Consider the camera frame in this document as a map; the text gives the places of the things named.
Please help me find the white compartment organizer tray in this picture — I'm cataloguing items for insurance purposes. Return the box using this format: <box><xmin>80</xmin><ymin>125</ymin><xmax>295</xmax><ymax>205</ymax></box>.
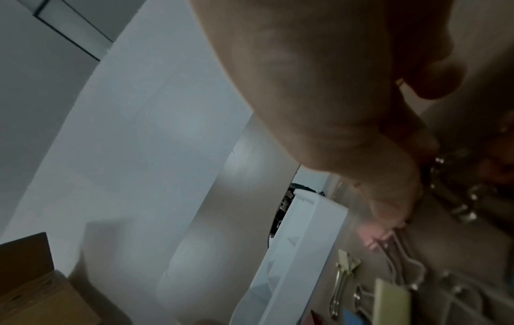
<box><xmin>230</xmin><ymin>190</ymin><xmax>349</xmax><ymax>325</ymax></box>

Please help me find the group of coloured binder clips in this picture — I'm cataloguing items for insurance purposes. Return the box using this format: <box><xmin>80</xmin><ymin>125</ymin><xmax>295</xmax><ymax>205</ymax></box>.
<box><xmin>309</xmin><ymin>218</ymin><xmax>514</xmax><ymax>325</ymax></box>

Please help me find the person's right hand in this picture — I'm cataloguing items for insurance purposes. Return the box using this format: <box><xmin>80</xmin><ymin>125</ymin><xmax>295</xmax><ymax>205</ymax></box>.
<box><xmin>188</xmin><ymin>0</ymin><xmax>467</xmax><ymax>228</ymax></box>

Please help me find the brown cardboard box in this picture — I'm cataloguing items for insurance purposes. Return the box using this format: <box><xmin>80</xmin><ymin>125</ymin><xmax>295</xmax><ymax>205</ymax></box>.
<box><xmin>0</xmin><ymin>231</ymin><xmax>101</xmax><ymax>325</ymax></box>

